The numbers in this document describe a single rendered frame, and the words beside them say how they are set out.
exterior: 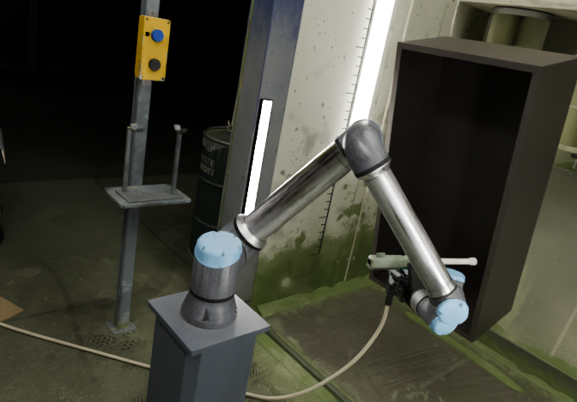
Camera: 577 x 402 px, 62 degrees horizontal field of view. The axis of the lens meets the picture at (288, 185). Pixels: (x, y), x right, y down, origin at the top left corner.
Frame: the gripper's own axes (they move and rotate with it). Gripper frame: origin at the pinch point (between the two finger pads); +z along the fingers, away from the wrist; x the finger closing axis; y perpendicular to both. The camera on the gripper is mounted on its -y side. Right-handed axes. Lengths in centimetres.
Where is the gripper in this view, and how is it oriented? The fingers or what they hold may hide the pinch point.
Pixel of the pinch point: (395, 267)
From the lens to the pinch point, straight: 199.2
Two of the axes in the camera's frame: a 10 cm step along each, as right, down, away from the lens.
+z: -2.8, -3.3, 9.0
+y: -1.1, 9.4, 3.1
